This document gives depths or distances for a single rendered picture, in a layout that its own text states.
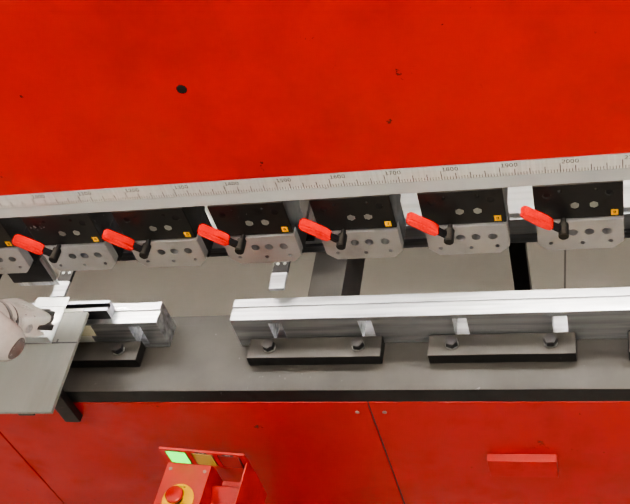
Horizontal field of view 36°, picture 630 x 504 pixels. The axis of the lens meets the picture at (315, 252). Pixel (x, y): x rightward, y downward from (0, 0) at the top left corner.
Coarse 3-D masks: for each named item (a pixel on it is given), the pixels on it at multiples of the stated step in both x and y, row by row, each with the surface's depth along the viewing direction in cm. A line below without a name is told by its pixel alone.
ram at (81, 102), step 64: (0, 0) 154; (64, 0) 152; (128, 0) 151; (192, 0) 149; (256, 0) 147; (320, 0) 145; (384, 0) 144; (448, 0) 142; (512, 0) 141; (576, 0) 139; (0, 64) 165; (64, 64) 163; (128, 64) 161; (192, 64) 159; (256, 64) 157; (320, 64) 155; (384, 64) 153; (448, 64) 151; (512, 64) 149; (576, 64) 147; (0, 128) 177; (64, 128) 174; (128, 128) 172; (192, 128) 170; (256, 128) 167; (320, 128) 165; (384, 128) 163; (448, 128) 161; (512, 128) 159; (576, 128) 157; (0, 192) 190; (256, 192) 180; (320, 192) 177; (384, 192) 175
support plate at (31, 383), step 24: (72, 312) 223; (72, 336) 218; (24, 360) 216; (48, 360) 215; (0, 384) 213; (24, 384) 212; (48, 384) 210; (0, 408) 209; (24, 408) 207; (48, 408) 206
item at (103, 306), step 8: (32, 304) 228; (72, 304) 225; (80, 304) 224; (88, 304) 224; (96, 304) 223; (104, 304) 223; (112, 304) 224; (88, 312) 222; (96, 312) 222; (104, 312) 221; (112, 312) 223
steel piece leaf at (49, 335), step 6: (60, 312) 223; (54, 318) 223; (60, 318) 222; (54, 324) 221; (42, 330) 221; (48, 330) 220; (54, 330) 220; (36, 336) 220; (42, 336) 220; (48, 336) 219; (30, 342) 219; (36, 342) 219; (42, 342) 218; (48, 342) 218
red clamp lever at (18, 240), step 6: (18, 234) 196; (12, 240) 196; (18, 240) 195; (24, 240) 196; (30, 240) 197; (18, 246) 196; (24, 246) 196; (30, 246) 196; (36, 246) 196; (42, 246) 197; (60, 246) 200; (36, 252) 197; (42, 252) 197; (48, 252) 197; (54, 252) 198; (60, 252) 199; (54, 258) 197
